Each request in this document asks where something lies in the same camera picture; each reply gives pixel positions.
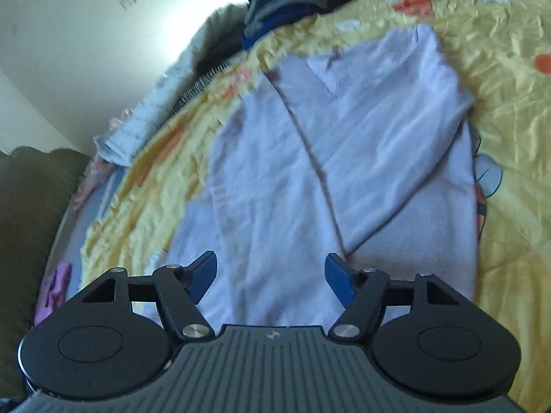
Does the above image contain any black white striped cloth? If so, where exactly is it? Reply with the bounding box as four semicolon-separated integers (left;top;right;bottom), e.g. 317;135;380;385
172;62;229;113

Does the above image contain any pale patterned quilt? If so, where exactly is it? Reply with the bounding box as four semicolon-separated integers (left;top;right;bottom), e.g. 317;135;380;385
92;4;246;168

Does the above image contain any yellow cartoon printed quilt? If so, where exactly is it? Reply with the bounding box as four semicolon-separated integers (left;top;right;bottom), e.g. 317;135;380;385
80;0;551;413

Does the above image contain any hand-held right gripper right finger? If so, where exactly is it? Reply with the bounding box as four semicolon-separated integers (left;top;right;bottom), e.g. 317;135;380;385
325;253;458;345

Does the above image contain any lavender knit sweater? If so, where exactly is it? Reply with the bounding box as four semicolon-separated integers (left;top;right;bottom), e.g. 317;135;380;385
166;23;480;328

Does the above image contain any pink printed bedsheet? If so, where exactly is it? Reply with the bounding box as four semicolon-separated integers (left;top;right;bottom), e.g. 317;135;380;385
33;107;134;328

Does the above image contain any green sofa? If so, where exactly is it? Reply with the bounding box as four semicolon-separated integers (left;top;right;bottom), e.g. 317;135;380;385
0;146;93;401

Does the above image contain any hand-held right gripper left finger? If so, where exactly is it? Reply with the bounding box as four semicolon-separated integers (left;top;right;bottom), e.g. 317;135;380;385
82;250;216;345

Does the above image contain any pile of dark folded clothes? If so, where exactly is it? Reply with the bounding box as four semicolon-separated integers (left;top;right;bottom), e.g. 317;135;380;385
241;0;358;50

